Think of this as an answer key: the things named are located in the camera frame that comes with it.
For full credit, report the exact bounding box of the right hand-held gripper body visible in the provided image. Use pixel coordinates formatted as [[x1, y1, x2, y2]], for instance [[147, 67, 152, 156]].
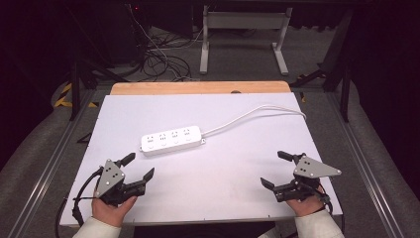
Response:
[[272, 153, 343, 203]]

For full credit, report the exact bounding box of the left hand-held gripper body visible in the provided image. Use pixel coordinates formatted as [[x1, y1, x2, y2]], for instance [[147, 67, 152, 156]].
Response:
[[94, 159, 147, 208]]

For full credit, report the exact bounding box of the person's left hand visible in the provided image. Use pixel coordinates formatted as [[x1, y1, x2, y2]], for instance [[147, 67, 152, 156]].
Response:
[[91, 194, 139, 228]]

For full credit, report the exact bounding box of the person's right hand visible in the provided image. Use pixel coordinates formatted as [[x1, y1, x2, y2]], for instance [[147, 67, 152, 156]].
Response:
[[285, 186, 327, 218]]

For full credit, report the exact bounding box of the white power strip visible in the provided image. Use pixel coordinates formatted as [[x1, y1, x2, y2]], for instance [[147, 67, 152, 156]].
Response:
[[139, 124, 207, 158]]

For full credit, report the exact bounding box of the yellow black hazard tape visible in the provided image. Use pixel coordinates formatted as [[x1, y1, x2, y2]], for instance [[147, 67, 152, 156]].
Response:
[[53, 81, 100, 109]]

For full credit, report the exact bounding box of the black metal stand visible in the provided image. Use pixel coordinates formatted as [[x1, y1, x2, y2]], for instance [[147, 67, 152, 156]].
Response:
[[289, 8, 354, 124], [63, 6, 131, 122]]

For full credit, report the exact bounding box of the wooden table board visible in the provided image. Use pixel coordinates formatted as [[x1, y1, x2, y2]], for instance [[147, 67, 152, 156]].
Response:
[[109, 80, 292, 96]]

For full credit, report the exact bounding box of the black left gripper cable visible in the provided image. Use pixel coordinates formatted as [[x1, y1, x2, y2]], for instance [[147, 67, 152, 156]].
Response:
[[54, 166, 105, 238]]

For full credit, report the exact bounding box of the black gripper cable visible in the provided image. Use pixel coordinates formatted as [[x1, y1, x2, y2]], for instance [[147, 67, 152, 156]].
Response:
[[316, 184, 346, 234], [54, 166, 105, 238]]

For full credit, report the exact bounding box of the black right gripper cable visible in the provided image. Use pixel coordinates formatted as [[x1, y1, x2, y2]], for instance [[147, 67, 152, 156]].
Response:
[[316, 184, 346, 234]]

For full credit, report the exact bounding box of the aluminium floor rail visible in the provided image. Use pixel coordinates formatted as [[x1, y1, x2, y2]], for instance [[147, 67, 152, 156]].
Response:
[[6, 88, 100, 238], [325, 90, 405, 238]]

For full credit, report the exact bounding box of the white power strip cable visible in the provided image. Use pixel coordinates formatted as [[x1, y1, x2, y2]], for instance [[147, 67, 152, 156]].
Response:
[[201, 104, 308, 138]]

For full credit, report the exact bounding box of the tangle of floor cables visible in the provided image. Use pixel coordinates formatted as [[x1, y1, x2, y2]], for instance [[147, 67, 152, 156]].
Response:
[[127, 3, 204, 82]]

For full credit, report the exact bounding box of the white metal desk frame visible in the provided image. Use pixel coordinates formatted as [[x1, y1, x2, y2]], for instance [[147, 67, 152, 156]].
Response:
[[199, 4, 294, 76]]

